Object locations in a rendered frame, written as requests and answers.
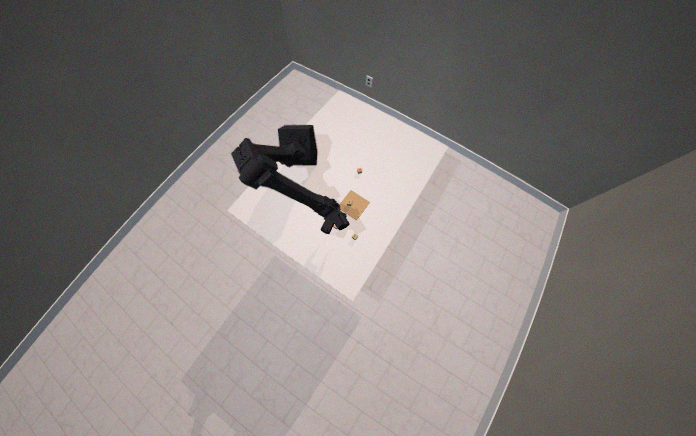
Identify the tan mat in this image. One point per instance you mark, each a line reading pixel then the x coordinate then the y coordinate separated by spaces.
pixel 357 207

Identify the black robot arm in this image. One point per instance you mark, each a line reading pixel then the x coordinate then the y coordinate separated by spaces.
pixel 252 166

